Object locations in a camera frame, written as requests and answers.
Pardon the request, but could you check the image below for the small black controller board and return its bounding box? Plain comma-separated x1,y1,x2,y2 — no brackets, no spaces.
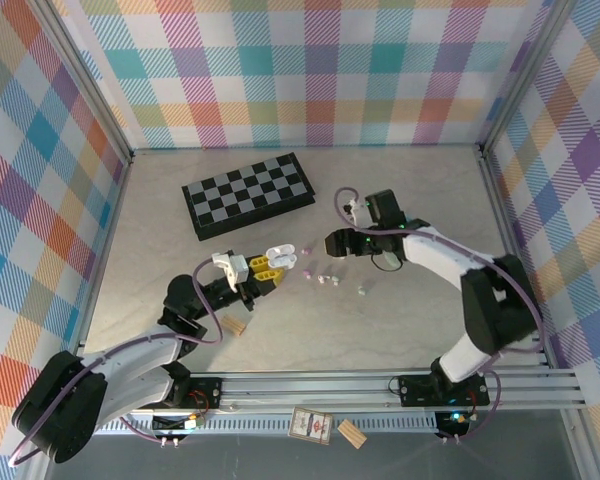
435,410,470,437
152,413,205,434

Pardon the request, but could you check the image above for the folding chessboard black grey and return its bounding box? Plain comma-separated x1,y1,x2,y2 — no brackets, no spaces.
181,152,317,242

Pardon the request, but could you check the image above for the small wooden block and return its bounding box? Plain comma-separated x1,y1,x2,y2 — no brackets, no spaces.
221,313,248,337
336,419,368,450

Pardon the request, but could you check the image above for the playing card deck box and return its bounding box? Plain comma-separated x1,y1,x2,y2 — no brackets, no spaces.
289,407,335,445

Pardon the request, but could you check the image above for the slotted grey cable duct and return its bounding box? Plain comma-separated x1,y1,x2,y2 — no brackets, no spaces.
94,417,439,435

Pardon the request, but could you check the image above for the aluminium side rail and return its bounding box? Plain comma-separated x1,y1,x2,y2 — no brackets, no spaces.
72,154,134,351
478,144,564,369

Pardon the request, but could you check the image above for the aluminium corner post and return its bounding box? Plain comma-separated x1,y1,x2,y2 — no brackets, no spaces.
42,0,135,166
477,0,581,156

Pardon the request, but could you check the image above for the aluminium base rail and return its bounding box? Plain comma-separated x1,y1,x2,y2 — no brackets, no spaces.
79,369,584,416

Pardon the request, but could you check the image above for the white earbud charging case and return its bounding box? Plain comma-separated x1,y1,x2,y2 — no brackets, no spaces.
264,243,299,272

